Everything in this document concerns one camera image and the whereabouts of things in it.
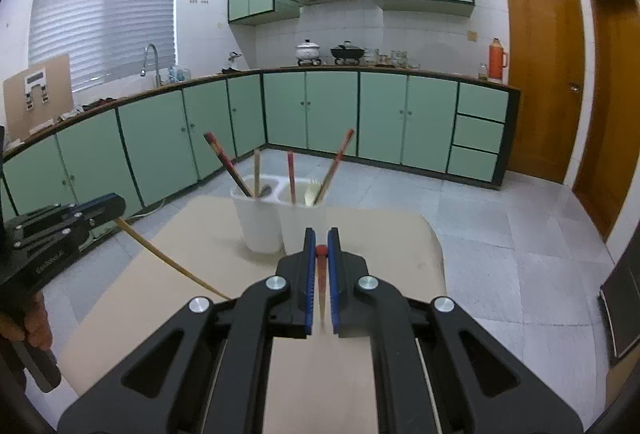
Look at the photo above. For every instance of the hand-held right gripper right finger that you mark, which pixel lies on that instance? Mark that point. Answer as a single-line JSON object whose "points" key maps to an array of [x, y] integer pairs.
{"points": [[334, 285]]}

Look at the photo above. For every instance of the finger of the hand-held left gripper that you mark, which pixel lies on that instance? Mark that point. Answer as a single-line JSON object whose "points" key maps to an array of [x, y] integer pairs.
{"points": [[50, 239], [97, 206]]}

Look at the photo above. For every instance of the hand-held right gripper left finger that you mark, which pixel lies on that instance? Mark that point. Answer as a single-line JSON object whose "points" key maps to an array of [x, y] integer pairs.
{"points": [[311, 275]]}

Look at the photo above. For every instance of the red-tipped wooden chopstick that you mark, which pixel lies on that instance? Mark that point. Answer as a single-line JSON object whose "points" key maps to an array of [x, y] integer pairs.
{"points": [[323, 274]]}

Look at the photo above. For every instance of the white utensil holder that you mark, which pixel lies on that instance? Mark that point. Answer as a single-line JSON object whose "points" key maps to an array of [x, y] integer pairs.
{"points": [[260, 224]]}

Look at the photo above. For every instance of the cream plastic fork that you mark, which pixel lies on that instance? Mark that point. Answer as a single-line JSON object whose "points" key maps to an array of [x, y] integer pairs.
{"points": [[313, 193]]}

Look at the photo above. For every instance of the plain bamboo chopstick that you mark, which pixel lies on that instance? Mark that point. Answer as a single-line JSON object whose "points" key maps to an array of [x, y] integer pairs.
{"points": [[170, 259]]}

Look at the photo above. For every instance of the short red chopstick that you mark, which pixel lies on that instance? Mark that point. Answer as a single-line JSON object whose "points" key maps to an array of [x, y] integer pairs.
{"points": [[291, 174]]}

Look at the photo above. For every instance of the red brown chopstick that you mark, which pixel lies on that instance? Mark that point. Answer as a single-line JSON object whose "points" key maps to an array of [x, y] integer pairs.
{"points": [[336, 164]]}

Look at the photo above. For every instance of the light wooden chopstick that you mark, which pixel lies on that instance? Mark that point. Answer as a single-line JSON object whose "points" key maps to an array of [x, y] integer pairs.
{"points": [[257, 174]]}

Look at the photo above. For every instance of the red patterned chopstick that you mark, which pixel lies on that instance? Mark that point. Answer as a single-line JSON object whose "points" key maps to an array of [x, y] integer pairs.
{"points": [[226, 163]]}

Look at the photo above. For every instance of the person's left hand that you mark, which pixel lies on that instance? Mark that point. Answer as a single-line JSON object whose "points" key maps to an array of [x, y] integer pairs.
{"points": [[40, 324]]}

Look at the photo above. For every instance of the green base cabinet row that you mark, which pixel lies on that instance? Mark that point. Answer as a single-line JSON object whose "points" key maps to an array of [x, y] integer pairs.
{"points": [[150, 139], [380, 119]]}

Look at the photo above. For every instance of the cardboard sheet with scale print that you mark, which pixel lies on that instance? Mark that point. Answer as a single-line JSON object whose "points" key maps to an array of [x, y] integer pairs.
{"points": [[50, 114]]}

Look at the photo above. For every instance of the clear plastic container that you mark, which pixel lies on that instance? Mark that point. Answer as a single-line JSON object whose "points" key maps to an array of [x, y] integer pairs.
{"points": [[180, 73]]}

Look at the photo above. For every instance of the steel kitchen faucet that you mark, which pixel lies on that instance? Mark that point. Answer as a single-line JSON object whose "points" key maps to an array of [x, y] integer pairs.
{"points": [[150, 52]]}

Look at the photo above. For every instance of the green cabinet drawer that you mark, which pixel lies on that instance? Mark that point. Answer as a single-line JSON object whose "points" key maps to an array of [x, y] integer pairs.
{"points": [[477, 134], [482, 102], [472, 164]]}

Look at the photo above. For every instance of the white window blind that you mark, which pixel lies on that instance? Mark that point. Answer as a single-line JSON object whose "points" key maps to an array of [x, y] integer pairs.
{"points": [[105, 14]]}

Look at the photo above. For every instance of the steel kettle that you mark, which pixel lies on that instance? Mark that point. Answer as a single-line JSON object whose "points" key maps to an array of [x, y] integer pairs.
{"points": [[233, 63]]}

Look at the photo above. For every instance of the gas stove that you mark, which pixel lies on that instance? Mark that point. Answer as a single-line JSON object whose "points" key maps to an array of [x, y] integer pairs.
{"points": [[325, 62]]}

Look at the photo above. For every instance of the white cooking pot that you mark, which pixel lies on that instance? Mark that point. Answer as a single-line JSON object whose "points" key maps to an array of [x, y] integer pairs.
{"points": [[307, 52]]}

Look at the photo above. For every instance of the black wok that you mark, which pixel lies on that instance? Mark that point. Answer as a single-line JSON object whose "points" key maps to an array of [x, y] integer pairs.
{"points": [[346, 52]]}

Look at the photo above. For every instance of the glass jar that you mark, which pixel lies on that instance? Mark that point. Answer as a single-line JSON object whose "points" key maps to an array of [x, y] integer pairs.
{"points": [[483, 72]]}

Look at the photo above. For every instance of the orange thermos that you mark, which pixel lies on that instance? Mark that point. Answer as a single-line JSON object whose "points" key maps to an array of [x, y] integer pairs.
{"points": [[497, 62]]}

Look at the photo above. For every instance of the dark flat panel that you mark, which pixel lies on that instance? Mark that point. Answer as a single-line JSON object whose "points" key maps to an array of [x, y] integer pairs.
{"points": [[622, 309]]}

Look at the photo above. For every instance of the wooden door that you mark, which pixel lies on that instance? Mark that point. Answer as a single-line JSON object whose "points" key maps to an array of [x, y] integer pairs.
{"points": [[615, 114], [542, 74]]}

